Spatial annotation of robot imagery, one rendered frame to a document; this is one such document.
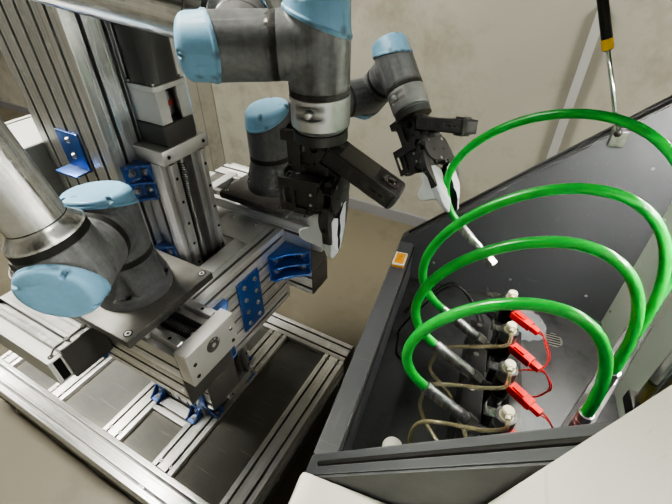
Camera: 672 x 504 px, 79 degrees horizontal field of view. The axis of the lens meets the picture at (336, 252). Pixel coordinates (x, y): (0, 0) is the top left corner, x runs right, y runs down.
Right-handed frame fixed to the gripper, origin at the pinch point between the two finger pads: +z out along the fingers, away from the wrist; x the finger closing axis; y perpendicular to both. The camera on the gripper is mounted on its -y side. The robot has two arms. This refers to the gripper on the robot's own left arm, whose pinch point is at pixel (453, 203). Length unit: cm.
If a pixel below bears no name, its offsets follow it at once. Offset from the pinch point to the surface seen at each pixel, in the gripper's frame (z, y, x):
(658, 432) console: 24, -34, 34
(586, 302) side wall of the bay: 32, 2, -43
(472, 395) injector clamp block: 33.6, 2.3, 9.7
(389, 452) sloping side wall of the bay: 31.6, -0.5, 32.7
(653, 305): 23.4, -25.7, 1.8
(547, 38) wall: -70, 24, -146
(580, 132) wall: -26, 31, -166
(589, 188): 6.0, -26.9, 11.8
